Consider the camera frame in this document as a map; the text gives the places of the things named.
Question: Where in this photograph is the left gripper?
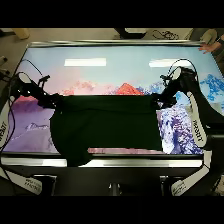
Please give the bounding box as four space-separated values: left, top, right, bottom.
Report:
42 93 63 109

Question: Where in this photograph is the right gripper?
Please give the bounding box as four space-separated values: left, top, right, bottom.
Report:
150 92 170 109

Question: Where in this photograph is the black T-shirt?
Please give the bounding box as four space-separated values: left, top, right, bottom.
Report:
49 94 164 168

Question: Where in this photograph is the person's hand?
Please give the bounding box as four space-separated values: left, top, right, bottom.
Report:
198 41 222 55

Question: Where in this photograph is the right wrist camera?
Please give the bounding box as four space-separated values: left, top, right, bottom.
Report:
159 74 172 88

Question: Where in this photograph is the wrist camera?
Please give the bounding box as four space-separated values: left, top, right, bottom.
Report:
37 75 52 88
159 74 172 88

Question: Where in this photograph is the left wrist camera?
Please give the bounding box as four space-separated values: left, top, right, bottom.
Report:
37 75 52 88

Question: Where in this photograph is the black cable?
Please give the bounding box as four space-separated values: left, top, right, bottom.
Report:
20 59 44 78
166 58 200 80

